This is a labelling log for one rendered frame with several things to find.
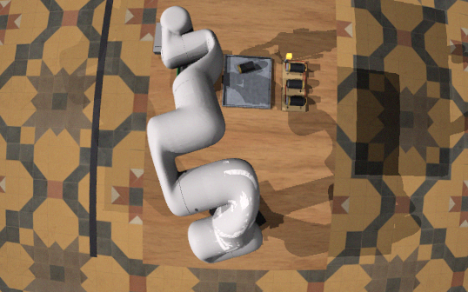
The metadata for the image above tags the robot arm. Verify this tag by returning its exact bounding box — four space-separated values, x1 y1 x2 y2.
147 6 263 263

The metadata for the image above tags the black battery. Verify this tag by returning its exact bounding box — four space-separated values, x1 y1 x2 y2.
287 96 304 106
287 79 304 90
237 61 256 74
287 63 304 73

